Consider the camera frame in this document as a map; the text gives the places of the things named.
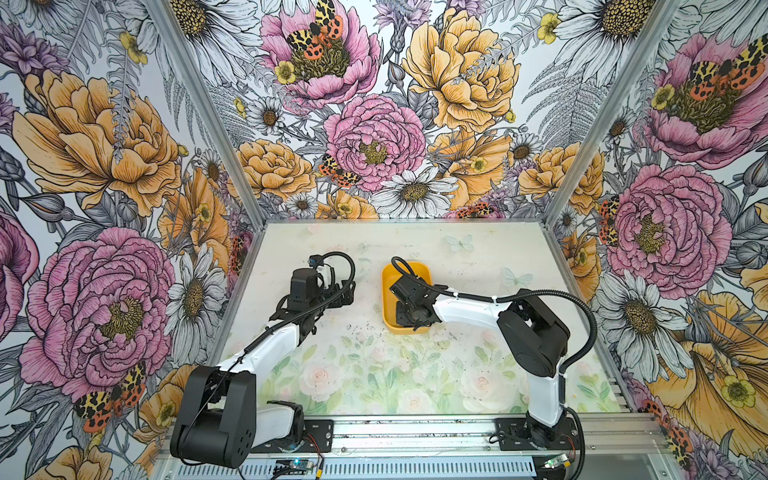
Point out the right green circuit board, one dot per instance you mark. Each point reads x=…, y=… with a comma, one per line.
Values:
x=560, y=461

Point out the aluminium corner post left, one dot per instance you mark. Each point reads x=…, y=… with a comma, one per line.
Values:
x=169, y=30

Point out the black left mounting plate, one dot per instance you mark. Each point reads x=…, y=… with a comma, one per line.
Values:
x=317, y=436

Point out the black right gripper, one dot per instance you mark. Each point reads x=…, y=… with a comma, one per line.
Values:
x=402, y=320

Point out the left green circuit board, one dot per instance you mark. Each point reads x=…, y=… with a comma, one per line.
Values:
x=295, y=466

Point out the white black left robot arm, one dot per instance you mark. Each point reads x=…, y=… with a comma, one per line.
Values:
x=220, y=421

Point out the black mounting plate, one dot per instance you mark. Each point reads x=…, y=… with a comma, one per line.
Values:
x=317, y=436
x=527, y=434

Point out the aluminium corner post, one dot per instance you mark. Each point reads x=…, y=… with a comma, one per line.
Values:
x=169, y=30
x=658, y=21

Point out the green circuit board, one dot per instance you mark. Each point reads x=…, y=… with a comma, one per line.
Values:
x=560, y=461
x=295, y=466

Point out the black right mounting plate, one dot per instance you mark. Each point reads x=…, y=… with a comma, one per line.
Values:
x=527, y=434

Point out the yellow plastic bin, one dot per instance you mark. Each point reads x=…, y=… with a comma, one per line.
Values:
x=391, y=306

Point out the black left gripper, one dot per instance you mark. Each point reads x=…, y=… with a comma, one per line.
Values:
x=345, y=301

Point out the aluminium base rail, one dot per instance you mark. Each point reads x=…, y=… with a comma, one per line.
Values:
x=614, y=446

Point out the aluminium corner post right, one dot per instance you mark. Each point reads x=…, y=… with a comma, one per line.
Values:
x=658, y=21

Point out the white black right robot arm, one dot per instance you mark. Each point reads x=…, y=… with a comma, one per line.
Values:
x=534, y=334

